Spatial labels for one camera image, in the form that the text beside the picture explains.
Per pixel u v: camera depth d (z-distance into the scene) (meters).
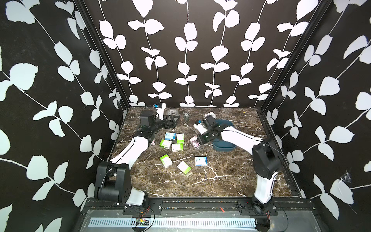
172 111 1.15
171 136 1.01
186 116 1.11
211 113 1.15
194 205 0.75
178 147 0.95
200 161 0.88
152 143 0.97
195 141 0.90
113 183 0.42
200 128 0.83
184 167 0.86
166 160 0.88
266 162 0.50
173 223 0.70
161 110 0.74
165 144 0.96
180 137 0.99
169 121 0.75
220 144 0.89
